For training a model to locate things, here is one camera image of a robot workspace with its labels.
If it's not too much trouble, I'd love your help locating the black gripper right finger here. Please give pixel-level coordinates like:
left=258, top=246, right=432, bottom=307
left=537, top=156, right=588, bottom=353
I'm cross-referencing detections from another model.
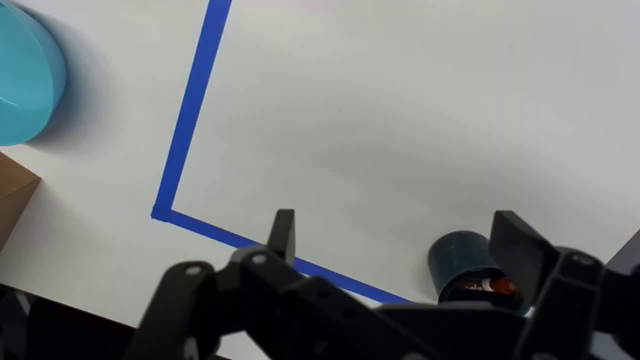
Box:
left=489, top=209, right=559, bottom=307

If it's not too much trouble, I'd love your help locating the brown cardboard box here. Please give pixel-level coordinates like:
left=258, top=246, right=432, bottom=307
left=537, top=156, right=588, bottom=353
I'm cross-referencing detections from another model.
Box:
left=0, top=151, right=40, bottom=250

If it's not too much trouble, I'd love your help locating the light blue round container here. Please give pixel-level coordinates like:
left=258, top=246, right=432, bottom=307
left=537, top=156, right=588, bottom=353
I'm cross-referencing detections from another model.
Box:
left=0, top=0, right=67, bottom=145

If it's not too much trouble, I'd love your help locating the orange marker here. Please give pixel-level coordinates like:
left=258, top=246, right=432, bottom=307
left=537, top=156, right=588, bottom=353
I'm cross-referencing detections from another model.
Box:
left=461, top=277, right=515, bottom=295

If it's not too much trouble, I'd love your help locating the blue tape border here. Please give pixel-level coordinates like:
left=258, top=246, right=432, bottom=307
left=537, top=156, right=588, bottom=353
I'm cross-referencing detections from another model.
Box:
left=154, top=0, right=417, bottom=304

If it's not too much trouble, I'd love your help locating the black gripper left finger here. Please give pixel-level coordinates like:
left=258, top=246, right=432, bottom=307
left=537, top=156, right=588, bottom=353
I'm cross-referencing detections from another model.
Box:
left=265, top=207, right=295, bottom=263

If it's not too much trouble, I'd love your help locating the dark teal mug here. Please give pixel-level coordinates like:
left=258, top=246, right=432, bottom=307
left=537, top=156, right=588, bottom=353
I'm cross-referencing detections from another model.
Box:
left=425, top=229, right=524, bottom=311

